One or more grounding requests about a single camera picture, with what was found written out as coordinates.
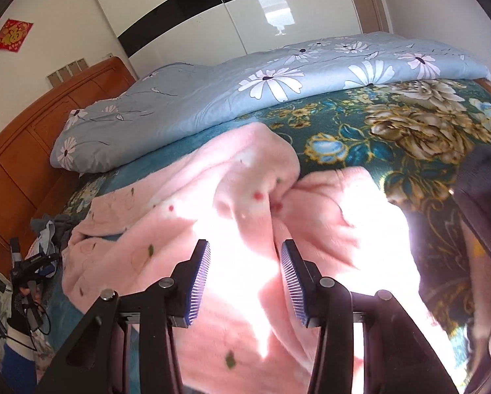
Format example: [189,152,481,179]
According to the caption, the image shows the person's left hand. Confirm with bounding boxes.
[11,289,45,337]

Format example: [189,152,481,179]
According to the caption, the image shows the grey crumpled clothes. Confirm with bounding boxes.
[30,213,76,255]

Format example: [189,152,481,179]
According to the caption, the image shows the wooden headboard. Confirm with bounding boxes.
[0,57,137,275]

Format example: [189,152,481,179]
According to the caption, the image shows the teal floral bed blanket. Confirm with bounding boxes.
[50,78,491,394]

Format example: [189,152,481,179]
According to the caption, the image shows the wall switch panel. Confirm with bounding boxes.
[46,59,86,87]

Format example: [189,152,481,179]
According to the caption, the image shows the blue floral quilt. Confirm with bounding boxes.
[50,32,490,173]

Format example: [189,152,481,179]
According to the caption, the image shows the black and white wardrobe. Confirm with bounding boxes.
[89,0,388,78]

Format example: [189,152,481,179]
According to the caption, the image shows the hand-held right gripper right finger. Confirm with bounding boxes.
[281,240,467,394]

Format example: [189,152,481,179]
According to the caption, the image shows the dark grey cloth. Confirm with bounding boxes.
[453,144,491,274]

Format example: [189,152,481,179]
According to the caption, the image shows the pink fleece garment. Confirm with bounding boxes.
[60,123,459,394]

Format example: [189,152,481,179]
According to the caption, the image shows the person's left forearm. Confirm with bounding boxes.
[1,330,38,394]

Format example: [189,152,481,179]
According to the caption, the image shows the red wall decoration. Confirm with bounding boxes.
[0,19,34,53]

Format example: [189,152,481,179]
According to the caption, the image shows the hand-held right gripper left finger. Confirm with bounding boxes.
[37,239,212,394]

